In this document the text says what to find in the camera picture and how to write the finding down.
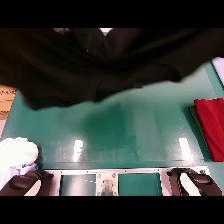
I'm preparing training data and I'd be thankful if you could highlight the dark brown T-shirt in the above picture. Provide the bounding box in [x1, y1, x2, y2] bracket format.
[0, 27, 224, 111]

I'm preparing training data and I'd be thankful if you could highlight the red T-shirt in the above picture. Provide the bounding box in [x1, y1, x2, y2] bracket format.
[194, 97, 224, 163]

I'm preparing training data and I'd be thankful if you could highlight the white garment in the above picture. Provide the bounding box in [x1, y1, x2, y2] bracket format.
[0, 137, 40, 189]

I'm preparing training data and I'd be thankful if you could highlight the silver frame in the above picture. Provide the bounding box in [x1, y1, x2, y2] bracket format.
[42, 165, 212, 197]

